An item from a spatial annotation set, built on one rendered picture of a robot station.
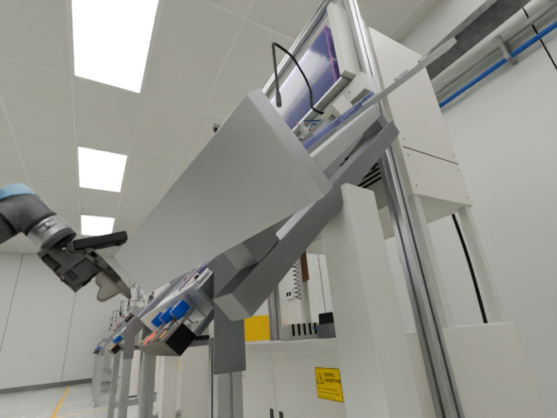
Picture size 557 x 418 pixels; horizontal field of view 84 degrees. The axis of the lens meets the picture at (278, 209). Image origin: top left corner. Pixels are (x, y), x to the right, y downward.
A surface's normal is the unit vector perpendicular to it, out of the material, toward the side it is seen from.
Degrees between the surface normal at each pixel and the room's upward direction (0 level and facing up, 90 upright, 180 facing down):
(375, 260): 90
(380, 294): 90
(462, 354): 90
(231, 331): 90
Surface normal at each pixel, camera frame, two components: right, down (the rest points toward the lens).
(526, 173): -0.87, -0.12
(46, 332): 0.49, -0.36
